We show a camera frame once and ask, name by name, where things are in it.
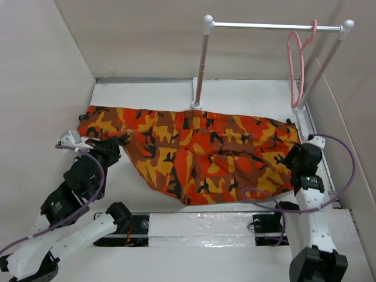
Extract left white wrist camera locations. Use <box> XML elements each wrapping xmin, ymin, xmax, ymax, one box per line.
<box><xmin>60</xmin><ymin>129</ymin><xmax>92</xmax><ymax>150</ymax></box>

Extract pink plastic clothes hanger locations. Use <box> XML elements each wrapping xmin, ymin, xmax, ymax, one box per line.
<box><xmin>286</xmin><ymin>19</ymin><xmax>318</xmax><ymax>109</ymax></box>

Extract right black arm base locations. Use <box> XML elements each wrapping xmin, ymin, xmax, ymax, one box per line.
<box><xmin>247</xmin><ymin>205</ymin><xmax>289</xmax><ymax>247</ymax></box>

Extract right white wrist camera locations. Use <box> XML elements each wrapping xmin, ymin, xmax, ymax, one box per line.
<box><xmin>307</xmin><ymin>134</ymin><xmax>325</xmax><ymax>150</ymax></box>

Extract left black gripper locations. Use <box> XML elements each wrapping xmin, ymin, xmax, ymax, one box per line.
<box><xmin>78</xmin><ymin>135</ymin><xmax>123</xmax><ymax>198</ymax></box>

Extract orange camouflage trousers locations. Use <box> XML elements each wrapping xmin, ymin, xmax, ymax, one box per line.
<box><xmin>78</xmin><ymin>106</ymin><xmax>300</xmax><ymax>206</ymax></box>

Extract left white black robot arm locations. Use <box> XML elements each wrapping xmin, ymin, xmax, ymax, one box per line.
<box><xmin>1</xmin><ymin>137</ymin><xmax>133</xmax><ymax>281</ymax></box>

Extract white metal clothes rack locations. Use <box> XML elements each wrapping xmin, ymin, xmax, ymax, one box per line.
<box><xmin>189</xmin><ymin>14</ymin><xmax>355</xmax><ymax>142</ymax></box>

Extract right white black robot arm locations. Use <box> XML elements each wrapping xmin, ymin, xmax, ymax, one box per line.
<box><xmin>271</xmin><ymin>143</ymin><xmax>348</xmax><ymax>281</ymax></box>

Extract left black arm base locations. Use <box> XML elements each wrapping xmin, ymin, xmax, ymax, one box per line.
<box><xmin>93</xmin><ymin>213</ymin><xmax>150</xmax><ymax>247</ymax></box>

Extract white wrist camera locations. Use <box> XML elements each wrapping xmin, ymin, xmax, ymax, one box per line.
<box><xmin>60</xmin><ymin>129</ymin><xmax>92</xmax><ymax>150</ymax></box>
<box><xmin>307</xmin><ymin>134</ymin><xmax>325</xmax><ymax>150</ymax></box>

